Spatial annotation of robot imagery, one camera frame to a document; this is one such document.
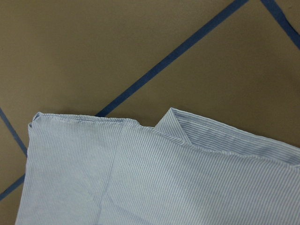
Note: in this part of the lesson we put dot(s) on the light blue striped shirt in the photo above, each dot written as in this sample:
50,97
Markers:
186,170

